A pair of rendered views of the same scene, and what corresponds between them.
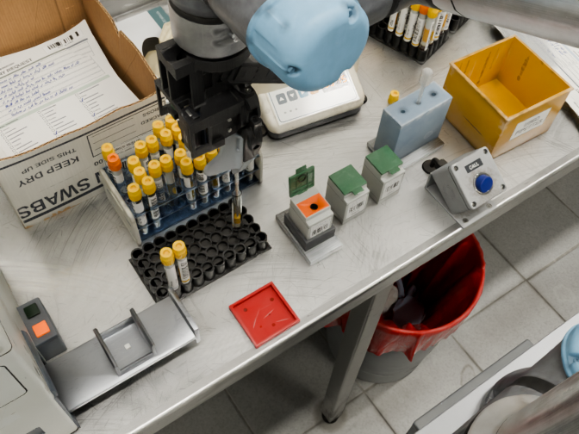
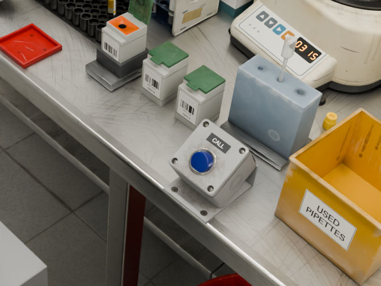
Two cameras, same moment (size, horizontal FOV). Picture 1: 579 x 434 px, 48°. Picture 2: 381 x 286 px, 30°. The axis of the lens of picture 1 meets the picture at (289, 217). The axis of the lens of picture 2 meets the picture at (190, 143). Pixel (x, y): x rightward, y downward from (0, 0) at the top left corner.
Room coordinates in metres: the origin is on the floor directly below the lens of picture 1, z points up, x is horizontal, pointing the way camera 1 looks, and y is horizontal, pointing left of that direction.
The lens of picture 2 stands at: (0.40, -0.80, 1.52)
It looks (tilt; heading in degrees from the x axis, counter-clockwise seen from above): 45 degrees down; 76
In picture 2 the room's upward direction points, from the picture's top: 9 degrees clockwise
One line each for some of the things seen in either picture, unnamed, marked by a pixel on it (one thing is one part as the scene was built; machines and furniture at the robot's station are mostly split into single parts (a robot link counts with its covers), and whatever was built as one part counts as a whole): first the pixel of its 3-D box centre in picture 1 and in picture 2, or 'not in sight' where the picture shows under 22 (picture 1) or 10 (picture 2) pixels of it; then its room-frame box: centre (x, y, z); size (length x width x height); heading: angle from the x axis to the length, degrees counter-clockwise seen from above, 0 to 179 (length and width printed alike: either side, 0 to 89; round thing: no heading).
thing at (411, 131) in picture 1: (411, 125); (272, 110); (0.66, -0.17, 0.92); 0.10 x 0.07 x 0.10; 130
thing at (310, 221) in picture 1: (310, 217); (123, 43); (0.49, -0.03, 0.92); 0.05 x 0.04 x 0.06; 37
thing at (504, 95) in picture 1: (501, 98); (360, 194); (0.73, -0.31, 0.93); 0.13 x 0.13 x 0.10; 35
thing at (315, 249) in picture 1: (308, 227); (122, 59); (0.49, -0.03, 0.89); 0.09 x 0.05 x 0.04; 37
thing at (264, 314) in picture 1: (264, 313); (28, 45); (0.36, 0.02, 0.88); 0.07 x 0.07 x 0.01; 38
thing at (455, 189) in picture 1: (459, 172); (223, 156); (0.59, -0.24, 0.92); 0.13 x 0.07 x 0.08; 38
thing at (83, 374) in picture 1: (109, 355); not in sight; (0.27, 0.20, 0.92); 0.21 x 0.07 x 0.05; 128
